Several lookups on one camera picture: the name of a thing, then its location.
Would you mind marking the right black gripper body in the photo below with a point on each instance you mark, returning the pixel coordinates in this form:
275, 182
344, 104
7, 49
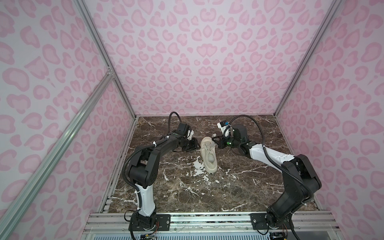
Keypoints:
229, 142

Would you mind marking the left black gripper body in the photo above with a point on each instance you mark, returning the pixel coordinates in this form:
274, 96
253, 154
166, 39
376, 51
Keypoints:
192, 145

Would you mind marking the cream white sneaker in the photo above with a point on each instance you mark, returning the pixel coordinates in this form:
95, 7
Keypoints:
208, 153

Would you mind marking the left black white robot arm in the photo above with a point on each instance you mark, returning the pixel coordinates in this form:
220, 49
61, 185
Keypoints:
141, 169

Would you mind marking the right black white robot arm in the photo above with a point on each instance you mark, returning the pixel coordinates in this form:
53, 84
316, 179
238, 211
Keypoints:
299, 177

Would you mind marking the left diagonal aluminium strut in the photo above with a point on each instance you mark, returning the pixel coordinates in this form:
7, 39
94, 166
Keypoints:
20, 205

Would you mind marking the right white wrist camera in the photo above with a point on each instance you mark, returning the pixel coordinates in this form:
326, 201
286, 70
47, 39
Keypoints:
223, 125

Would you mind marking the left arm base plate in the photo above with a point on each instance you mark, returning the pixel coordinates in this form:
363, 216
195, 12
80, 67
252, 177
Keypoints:
162, 222

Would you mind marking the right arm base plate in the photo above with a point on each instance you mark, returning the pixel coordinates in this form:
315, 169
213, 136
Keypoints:
258, 221

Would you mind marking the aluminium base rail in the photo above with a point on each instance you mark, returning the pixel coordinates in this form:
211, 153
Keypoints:
308, 225

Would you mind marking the right rear aluminium post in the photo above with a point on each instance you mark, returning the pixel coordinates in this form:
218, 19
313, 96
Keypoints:
322, 29

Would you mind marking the aluminium post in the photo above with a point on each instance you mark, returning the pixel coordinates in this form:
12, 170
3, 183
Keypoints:
90, 25
322, 29

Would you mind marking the left rear aluminium post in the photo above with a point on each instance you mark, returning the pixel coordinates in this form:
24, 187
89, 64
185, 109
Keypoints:
90, 25

